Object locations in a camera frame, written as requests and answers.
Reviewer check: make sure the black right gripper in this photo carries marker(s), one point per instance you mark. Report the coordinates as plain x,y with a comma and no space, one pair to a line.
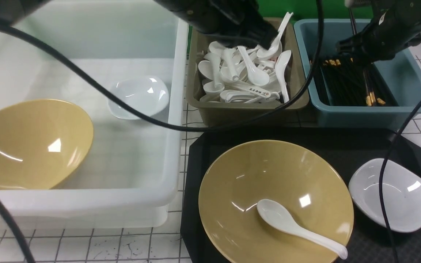
377,42

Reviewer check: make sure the yellow noodle bowl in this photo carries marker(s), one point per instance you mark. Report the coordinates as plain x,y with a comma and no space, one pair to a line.
42,142
300,180

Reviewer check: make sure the small white dish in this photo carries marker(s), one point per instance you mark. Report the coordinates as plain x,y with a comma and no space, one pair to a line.
401,191
147,94

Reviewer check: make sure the white soup spoon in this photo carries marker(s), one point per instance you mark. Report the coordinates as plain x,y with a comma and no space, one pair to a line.
277,216

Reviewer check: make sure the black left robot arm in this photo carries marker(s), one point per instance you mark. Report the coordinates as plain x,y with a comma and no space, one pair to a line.
231,22

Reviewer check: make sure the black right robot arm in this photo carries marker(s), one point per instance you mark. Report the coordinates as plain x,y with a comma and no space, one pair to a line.
407,12

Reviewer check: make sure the yellow noodle bowl in tub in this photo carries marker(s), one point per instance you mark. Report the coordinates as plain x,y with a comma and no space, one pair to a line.
42,142

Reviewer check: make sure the pile of black chopsticks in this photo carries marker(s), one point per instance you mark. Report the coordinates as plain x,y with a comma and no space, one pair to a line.
340,82

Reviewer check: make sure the blue chopstick bin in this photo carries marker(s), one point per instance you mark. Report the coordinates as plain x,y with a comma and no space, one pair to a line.
402,75

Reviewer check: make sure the green backdrop board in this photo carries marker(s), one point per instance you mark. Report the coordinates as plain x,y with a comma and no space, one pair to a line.
305,7

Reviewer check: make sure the white spoon right of pile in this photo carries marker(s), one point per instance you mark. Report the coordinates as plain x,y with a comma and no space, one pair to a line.
280,68

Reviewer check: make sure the white spoon of pile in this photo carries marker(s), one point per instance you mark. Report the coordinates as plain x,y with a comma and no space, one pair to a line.
255,75
280,68
215,60

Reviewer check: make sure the white spoon leaning on bin rim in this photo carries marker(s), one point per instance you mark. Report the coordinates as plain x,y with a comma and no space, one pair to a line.
266,54

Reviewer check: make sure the white spoon centre of pile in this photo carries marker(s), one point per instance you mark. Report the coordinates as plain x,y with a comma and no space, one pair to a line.
255,75

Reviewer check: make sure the white spoon left of pile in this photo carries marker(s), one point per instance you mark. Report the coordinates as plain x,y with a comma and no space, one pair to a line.
215,60

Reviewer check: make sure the small white dish in tub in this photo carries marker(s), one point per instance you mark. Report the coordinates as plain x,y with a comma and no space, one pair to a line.
147,94

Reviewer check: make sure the large translucent white plastic tub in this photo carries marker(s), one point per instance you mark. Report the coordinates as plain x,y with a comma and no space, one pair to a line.
130,175

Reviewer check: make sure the white spoon with printed handle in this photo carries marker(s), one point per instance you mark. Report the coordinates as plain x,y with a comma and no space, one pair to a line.
244,86

